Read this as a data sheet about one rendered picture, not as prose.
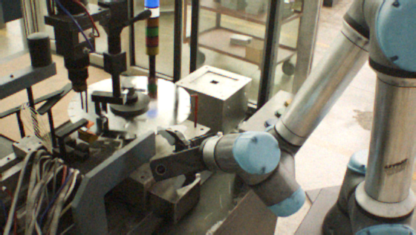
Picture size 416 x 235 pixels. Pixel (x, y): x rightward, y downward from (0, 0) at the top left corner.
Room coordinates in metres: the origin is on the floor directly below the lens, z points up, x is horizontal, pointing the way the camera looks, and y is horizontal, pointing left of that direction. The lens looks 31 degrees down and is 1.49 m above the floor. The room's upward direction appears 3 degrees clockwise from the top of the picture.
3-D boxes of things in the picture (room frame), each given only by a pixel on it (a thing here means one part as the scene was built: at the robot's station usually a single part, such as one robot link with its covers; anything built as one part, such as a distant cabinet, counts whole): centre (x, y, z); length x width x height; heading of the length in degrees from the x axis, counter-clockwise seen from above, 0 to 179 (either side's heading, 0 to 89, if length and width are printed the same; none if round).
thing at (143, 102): (0.96, 0.21, 0.96); 0.11 x 0.11 x 0.03
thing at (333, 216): (0.73, -0.38, 0.80); 0.15 x 0.15 x 0.10
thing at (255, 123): (1.04, -0.20, 0.82); 0.28 x 0.11 x 0.15; 150
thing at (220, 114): (1.21, -0.02, 0.82); 0.18 x 0.18 x 0.15; 60
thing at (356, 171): (0.72, -0.38, 0.91); 0.13 x 0.12 x 0.14; 174
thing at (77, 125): (0.79, 0.30, 0.95); 0.10 x 0.03 x 0.07; 150
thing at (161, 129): (0.82, 0.07, 0.96); 0.09 x 0.06 x 0.03; 38
